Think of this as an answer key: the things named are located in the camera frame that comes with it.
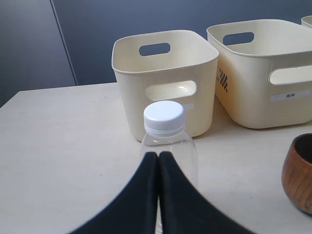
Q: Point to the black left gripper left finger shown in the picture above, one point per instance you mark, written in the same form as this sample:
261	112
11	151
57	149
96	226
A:
134	209

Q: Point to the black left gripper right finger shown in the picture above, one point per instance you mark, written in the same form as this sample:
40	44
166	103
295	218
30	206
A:
183	209

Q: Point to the clear bottle white cap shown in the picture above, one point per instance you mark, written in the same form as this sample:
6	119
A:
164	123

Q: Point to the brown wooden cup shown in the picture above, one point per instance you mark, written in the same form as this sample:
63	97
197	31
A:
296	175

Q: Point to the cream bin left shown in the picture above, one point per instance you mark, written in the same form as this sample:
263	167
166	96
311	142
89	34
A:
178	65

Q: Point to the cream bin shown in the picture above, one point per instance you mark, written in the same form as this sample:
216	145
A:
307	21
178	65
264	73

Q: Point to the cream bin middle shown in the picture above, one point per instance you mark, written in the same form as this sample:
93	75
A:
264	73

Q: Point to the cream bin right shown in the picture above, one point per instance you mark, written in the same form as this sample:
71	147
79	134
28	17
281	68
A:
307	21

